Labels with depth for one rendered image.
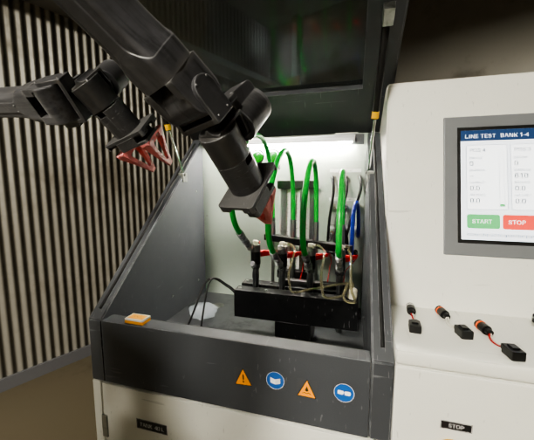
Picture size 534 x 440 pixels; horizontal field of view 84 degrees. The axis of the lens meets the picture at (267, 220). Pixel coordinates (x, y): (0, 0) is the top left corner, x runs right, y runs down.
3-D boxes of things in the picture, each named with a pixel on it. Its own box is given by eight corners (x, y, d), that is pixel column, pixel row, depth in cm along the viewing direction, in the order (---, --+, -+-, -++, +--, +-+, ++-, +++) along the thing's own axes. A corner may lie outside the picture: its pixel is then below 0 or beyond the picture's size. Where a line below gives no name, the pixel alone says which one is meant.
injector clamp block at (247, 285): (234, 339, 87) (233, 288, 85) (245, 323, 96) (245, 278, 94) (356, 357, 78) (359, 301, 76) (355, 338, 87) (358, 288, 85)
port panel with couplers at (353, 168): (324, 248, 106) (325, 160, 103) (325, 246, 110) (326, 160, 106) (362, 250, 103) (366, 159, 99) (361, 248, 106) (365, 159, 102)
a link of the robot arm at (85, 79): (60, 90, 51) (84, 74, 49) (78, 76, 56) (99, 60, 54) (93, 124, 55) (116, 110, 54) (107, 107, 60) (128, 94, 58)
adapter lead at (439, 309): (474, 340, 57) (475, 330, 57) (462, 340, 58) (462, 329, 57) (443, 313, 69) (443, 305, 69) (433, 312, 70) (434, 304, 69)
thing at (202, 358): (105, 381, 74) (100, 320, 72) (118, 371, 78) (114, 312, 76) (368, 439, 58) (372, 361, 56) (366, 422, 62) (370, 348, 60)
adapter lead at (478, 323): (526, 362, 50) (527, 351, 50) (511, 361, 50) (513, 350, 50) (483, 328, 62) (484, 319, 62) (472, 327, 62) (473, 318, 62)
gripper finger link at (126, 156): (153, 163, 70) (122, 130, 64) (176, 154, 67) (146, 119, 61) (140, 182, 65) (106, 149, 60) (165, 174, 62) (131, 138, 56)
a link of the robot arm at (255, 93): (154, 105, 40) (189, 82, 34) (200, 60, 46) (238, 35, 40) (210, 170, 46) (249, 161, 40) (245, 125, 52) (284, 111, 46)
